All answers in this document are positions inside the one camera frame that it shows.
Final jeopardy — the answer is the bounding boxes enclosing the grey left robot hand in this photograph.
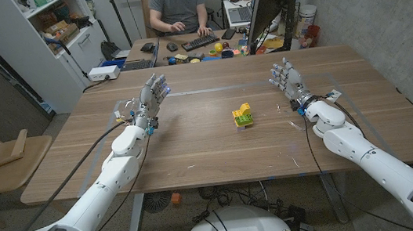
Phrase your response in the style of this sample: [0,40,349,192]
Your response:
[129,71,176,132]

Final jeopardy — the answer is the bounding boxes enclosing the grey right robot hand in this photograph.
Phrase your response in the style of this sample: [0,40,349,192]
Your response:
[265,53,320,114]

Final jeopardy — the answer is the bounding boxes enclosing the yellow green Lego block stack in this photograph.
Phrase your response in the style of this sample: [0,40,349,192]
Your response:
[230,101,255,132]

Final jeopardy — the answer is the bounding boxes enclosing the dark open laptop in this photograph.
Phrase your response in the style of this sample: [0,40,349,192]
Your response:
[116,38,163,73]

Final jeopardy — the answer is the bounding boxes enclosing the white tag on right wrist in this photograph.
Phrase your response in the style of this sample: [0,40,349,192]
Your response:
[324,88,344,104]

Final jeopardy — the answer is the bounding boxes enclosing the wooden office desk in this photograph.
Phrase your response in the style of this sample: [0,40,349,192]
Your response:
[122,20,294,72]

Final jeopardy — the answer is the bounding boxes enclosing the blue bin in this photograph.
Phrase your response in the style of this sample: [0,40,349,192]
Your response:
[100,58,127,71]

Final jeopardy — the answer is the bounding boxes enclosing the red cup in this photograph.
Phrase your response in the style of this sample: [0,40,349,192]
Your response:
[304,23,324,48]

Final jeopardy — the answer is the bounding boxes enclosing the black pouch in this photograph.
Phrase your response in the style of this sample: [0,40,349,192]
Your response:
[139,42,157,55]

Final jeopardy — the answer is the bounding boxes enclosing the white power box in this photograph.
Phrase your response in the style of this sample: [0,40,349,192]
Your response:
[87,64,122,83]

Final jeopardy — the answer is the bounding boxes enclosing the black bag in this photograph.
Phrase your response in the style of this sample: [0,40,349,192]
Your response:
[100,38,122,63]

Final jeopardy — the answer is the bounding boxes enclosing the white canister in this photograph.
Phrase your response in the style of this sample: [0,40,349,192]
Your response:
[294,2,321,38]

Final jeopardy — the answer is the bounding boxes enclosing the black keyboard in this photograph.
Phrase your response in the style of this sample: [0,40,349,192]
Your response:
[179,32,222,53]

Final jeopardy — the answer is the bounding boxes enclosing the black smartphone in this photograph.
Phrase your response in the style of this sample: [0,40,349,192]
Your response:
[219,27,238,41]

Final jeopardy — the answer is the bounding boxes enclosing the black computer monitor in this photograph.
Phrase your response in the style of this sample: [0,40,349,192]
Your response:
[241,0,306,55]

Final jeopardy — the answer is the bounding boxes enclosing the silver laptop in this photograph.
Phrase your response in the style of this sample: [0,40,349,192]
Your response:
[226,0,259,25]

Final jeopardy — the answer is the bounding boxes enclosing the brown office chair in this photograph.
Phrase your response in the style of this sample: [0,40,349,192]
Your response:
[139,0,163,40]

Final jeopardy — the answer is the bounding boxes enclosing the person in grey t-shirt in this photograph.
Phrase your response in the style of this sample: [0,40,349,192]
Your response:
[147,0,214,43]

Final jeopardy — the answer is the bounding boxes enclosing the black round fan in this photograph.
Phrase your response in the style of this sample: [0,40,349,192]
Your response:
[140,190,175,215]

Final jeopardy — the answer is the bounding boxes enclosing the small orange block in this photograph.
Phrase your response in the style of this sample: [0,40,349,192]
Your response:
[169,191,183,206]

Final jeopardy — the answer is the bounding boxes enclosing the cardboard box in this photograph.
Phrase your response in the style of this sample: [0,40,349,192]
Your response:
[43,18,83,53]

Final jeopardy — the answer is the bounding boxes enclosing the grey table leg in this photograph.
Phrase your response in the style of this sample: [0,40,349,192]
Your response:
[318,171,351,227]
[121,193,150,231]

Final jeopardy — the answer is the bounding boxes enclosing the white shelf cabinet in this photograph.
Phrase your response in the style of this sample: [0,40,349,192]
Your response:
[0,0,118,122]

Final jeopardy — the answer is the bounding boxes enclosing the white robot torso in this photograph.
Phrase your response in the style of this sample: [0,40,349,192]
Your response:
[178,198,295,231]

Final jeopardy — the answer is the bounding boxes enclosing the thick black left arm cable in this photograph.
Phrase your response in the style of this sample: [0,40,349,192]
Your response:
[0,118,149,231]

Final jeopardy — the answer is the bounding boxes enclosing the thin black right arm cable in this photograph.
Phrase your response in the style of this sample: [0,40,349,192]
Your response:
[300,101,413,231]

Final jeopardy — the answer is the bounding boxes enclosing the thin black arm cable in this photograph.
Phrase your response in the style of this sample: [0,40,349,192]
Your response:
[77,132,165,231]
[300,101,413,231]

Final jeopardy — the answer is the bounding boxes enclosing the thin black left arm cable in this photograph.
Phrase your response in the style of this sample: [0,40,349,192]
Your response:
[77,132,165,231]

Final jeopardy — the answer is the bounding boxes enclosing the black cable tangle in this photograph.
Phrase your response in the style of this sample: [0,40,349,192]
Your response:
[187,173,316,231]

